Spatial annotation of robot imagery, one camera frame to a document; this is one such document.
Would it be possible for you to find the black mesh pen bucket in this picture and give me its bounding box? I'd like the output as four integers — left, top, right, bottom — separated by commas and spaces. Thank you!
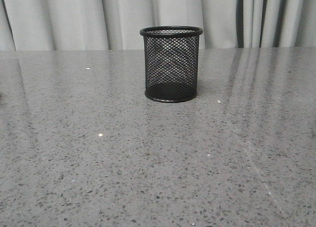
140, 26, 203, 103

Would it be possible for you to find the grey pleated curtain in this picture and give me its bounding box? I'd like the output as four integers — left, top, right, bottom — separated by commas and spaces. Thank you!
0, 0, 316, 51

